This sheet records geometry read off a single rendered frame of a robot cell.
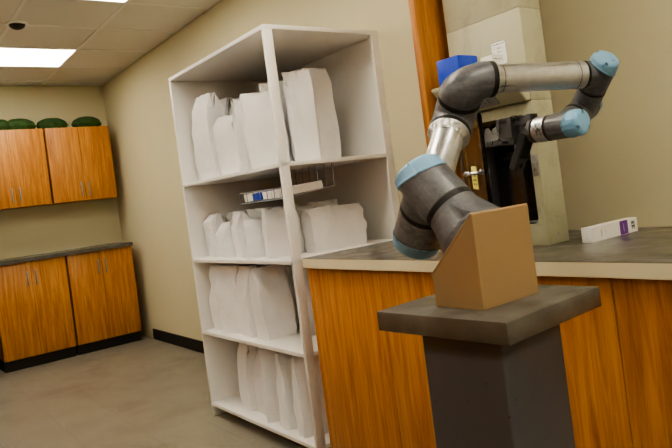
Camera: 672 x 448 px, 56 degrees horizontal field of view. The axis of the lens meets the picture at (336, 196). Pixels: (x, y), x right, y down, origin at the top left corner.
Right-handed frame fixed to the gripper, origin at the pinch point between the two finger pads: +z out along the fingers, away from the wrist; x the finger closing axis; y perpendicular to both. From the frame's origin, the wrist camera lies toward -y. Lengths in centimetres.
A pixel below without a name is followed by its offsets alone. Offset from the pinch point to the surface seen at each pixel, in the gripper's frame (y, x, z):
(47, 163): 55, 13, 520
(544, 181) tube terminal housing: -13.5, -16.0, -9.1
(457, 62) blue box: 29.4, -3.7, 9.8
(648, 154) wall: -9, -57, -22
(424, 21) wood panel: 49, -9, 28
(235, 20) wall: 117, -57, 248
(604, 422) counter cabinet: -76, 13, -38
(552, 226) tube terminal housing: -28.3, -17.2, -9.1
